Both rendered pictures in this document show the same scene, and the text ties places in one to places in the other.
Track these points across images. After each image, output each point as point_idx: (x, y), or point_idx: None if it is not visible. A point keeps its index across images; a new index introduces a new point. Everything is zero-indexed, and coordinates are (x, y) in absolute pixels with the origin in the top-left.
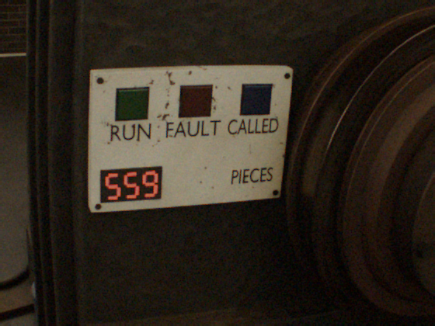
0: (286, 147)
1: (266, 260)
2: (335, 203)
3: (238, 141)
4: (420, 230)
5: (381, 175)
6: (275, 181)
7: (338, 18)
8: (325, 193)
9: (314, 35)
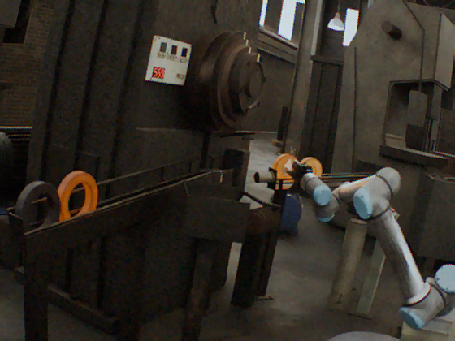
0: None
1: (175, 110)
2: (214, 78)
3: (179, 64)
4: (240, 84)
5: (227, 69)
6: (184, 79)
7: (199, 32)
8: (213, 74)
9: (194, 36)
